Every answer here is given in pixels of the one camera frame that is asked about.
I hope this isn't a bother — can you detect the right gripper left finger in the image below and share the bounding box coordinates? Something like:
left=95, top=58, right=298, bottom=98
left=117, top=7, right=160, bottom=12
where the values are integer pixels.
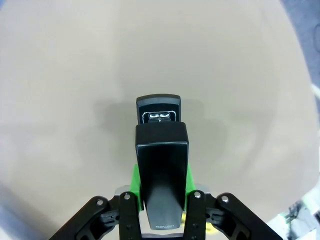
left=48, top=163, right=145, bottom=240

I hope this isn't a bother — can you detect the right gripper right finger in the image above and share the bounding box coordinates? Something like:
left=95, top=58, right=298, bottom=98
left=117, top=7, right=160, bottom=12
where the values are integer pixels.
left=183, top=163, right=280, bottom=240

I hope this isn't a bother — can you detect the black stapler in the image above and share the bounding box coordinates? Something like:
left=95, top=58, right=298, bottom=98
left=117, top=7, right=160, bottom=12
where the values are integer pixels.
left=134, top=94, right=190, bottom=230

